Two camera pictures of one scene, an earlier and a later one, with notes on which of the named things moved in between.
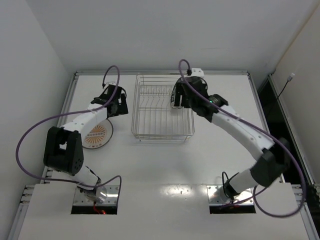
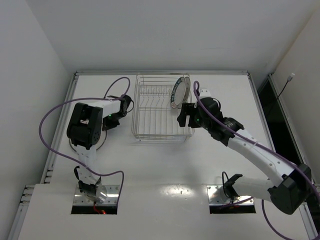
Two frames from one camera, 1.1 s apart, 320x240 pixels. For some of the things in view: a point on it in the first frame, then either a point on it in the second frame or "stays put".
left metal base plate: [112, 193] stays put
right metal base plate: [216, 195] stays put
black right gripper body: [180, 91] to [189, 115]
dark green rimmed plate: [172, 97] stays put
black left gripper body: [119, 105] to [109, 123]
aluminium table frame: [165, 155] stays put
